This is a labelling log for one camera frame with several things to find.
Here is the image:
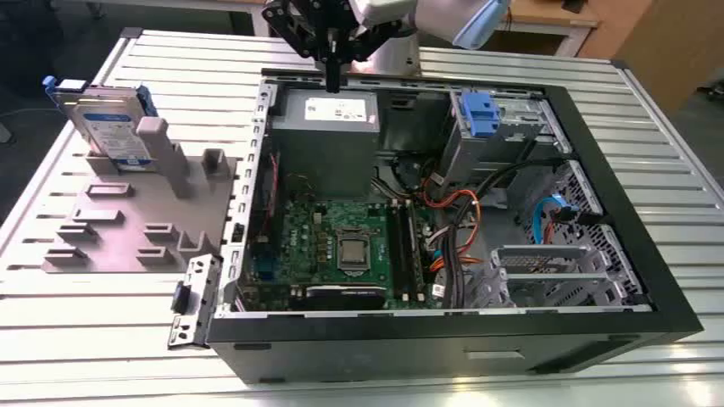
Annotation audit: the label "grey power supply unit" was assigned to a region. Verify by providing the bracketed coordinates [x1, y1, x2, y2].
[265, 88, 381, 200]

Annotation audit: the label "orange power wires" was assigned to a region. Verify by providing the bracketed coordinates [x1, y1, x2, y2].
[423, 188, 488, 272]

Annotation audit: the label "metal disk bay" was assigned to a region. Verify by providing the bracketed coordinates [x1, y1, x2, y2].
[489, 243, 645, 309]

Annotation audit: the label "grey parts rack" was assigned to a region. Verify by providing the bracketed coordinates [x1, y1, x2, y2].
[40, 117, 240, 275]

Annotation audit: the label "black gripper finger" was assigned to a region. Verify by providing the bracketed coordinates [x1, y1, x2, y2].
[332, 24, 400, 94]
[261, 0, 336, 93]

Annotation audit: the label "wooden desk white frame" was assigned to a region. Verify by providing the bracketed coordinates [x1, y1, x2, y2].
[228, 0, 601, 59]

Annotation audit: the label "power wire with black plugs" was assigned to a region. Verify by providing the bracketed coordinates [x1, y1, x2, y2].
[545, 203, 609, 228]

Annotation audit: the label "silver CPU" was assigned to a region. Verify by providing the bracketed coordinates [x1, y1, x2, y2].
[339, 239, 372, 270]

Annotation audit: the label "metal optical drive cage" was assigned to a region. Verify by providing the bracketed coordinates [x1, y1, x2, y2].
[440, 88, 571, 187]

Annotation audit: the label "black RAM slot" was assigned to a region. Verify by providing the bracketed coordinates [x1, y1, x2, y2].
[404, 201, 427, 298]
[387, 201, 412, 298]

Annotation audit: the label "green motherboard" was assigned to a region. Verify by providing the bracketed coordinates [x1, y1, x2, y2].
[236, 198, 448, 310]

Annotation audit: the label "blue data wire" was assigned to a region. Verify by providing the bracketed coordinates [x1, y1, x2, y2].
[531, 192, 584, 247]

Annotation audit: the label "metal expansion card retainer bracket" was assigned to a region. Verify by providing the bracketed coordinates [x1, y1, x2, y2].
[168, 253, 223, 351]

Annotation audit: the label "black graphics card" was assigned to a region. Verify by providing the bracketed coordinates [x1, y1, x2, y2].
[288, 284, 389, 310]

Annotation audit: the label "black cable bundle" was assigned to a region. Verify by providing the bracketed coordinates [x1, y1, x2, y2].
[437, 156, 567, 309]

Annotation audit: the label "CPU socket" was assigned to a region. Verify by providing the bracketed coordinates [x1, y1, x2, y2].
[332, 226, 379, 277]

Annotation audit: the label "hard disk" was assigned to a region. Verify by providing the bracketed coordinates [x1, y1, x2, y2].
[43, 75, 157, 173]

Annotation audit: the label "black open PC case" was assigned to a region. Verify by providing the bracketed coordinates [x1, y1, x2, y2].
[205, 66, 705, 386]

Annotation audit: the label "thin red twisted wire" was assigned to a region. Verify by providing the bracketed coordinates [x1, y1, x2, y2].
[265, 150, 283, 217]

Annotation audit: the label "wooden cabinet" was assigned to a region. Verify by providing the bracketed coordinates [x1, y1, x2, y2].
[576, 0, 724, 114]

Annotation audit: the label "blue plastic drive latch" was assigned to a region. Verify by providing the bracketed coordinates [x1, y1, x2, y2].
[460, 91, 503, 139]

